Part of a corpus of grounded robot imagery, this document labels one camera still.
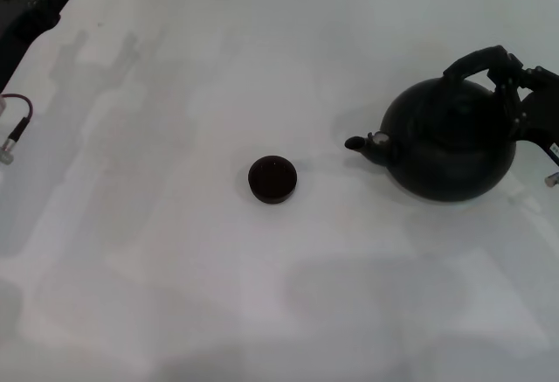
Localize black round teapot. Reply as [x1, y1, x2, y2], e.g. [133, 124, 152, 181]
[344, 45, 519, 205]

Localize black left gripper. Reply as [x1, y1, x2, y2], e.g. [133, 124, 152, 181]
[0, 0, 83, 95]

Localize left arm cable with connector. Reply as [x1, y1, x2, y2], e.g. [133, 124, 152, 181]
[0, 93, 36, 167]

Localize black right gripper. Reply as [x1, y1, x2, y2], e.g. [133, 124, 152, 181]
[486, 52, 559, 168]

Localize small black teacup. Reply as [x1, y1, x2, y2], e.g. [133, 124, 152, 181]
[247, 155, 300, 206]

